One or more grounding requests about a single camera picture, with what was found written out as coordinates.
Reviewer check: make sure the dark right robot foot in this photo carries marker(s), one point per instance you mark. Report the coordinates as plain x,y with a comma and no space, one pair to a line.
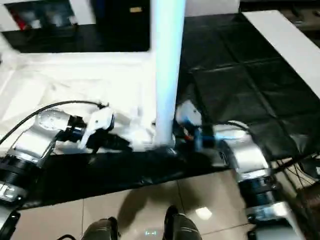
181,226

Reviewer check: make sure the black rod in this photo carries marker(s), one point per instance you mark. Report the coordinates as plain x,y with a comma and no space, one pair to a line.
295,162

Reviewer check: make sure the white flat sheet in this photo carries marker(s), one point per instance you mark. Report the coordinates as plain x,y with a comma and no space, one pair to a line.
285,42

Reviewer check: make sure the dark robot foot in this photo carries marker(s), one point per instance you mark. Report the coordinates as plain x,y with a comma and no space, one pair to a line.
181,226
100,230

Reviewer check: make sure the white cabinet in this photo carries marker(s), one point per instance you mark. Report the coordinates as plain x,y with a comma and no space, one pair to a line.
82,10

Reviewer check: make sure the black work mat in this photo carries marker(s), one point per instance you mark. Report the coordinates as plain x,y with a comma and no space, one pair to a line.
230,75

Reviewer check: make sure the brown wicker basket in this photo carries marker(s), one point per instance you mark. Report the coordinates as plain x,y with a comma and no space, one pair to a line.
309,210

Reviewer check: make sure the small yellow label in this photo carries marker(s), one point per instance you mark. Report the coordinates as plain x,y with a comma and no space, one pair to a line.
136,9

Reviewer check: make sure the white plastic bag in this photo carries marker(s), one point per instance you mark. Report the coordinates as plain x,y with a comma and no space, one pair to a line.
210,6

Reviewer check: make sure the small bottles on shelf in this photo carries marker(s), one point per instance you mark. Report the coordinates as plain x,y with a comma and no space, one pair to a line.
42,16

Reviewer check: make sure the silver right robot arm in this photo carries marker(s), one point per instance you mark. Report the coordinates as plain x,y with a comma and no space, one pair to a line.
250,160

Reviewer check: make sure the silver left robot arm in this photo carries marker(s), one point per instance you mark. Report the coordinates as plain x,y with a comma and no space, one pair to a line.
35,140

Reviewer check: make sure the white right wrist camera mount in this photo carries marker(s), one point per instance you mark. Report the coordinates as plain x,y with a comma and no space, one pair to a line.
189,114

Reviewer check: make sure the dark left robot foot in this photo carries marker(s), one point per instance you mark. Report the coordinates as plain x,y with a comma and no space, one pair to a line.
100,230

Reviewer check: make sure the white plastic table top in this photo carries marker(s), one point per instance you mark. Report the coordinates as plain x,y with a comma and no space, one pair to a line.
75,85

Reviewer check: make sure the white plastic table leg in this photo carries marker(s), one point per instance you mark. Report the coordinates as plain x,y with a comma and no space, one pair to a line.
4,47
169,65

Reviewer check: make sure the black cabinet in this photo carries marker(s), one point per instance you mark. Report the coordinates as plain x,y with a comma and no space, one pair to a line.
122,22

